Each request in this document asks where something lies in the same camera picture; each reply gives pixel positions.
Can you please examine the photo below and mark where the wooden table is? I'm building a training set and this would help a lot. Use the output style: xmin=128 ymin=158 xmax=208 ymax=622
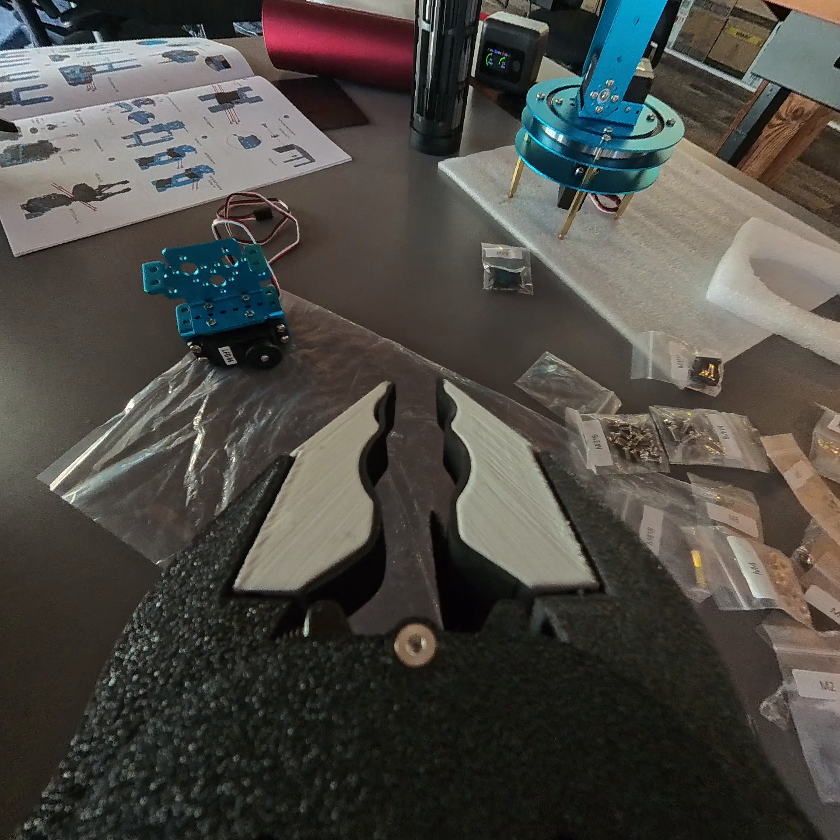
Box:
xmin=717 ymin=0 xmax=840 ymax=188

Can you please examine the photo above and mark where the small bag of black parts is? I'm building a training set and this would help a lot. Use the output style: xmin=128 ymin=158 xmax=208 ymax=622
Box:
xmin=481 ymin=241 xmax=534 ymax=298

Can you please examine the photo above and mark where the blue toy robot arm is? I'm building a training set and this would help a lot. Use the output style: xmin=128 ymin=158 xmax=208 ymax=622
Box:
xmin=508 ymin=0 xmax=686 ymax=240

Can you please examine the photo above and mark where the stack of cardboard boxes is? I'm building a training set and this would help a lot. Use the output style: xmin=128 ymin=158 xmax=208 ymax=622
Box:
xmin=672 ymin=0 xmax=785 ymax=81

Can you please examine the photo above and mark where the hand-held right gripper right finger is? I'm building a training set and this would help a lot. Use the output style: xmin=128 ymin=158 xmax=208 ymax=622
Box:
xmin=435 ymin=377 xmax=603 ymax=595

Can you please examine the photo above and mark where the blue servo bracket assembly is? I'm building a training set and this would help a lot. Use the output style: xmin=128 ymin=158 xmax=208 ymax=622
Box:
xmin=141 ymin=238 xmax=293 ymax=370

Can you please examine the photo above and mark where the white foam sheet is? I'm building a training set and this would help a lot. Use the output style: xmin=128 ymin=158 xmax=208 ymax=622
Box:
xmin=438 ymin=134 xmax=840 ymax=362

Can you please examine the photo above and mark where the pile of small screw bags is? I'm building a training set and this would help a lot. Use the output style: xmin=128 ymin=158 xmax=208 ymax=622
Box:
xmin=514 ymin=330 xmax=840 ymax=788

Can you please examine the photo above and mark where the large clear plastic bag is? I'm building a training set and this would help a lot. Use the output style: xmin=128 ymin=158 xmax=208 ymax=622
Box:
xmin=36 ymin=292 xmax=592 ymax=565

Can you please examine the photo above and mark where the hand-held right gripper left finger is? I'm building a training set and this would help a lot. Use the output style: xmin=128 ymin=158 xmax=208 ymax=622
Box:
xmin=230 ymin=381 xmax=398 ymax=598

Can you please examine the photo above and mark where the black tumbler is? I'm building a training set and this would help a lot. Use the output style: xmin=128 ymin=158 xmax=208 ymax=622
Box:
xmin=409 ymin=0 xmax=484 ymax=156

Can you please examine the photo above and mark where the open instruction booklet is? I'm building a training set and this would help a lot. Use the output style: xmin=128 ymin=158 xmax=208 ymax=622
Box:
xmin=0 ymin=38 xmax=353 ymax=258

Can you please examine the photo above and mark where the grey desk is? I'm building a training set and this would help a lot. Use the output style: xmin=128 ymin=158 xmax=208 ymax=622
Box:
xmin=0 ymin=36 xmax=840 ymax=840

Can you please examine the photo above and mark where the white foam block with hole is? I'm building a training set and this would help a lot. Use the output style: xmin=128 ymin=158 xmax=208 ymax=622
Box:
xmin=705 ymin=217 xmax=840 ymax=365

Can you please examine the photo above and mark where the red metallic cylinder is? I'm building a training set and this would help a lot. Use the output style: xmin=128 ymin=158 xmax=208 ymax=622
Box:
xmin=261 ymin=0 xmax=421 ymax=93

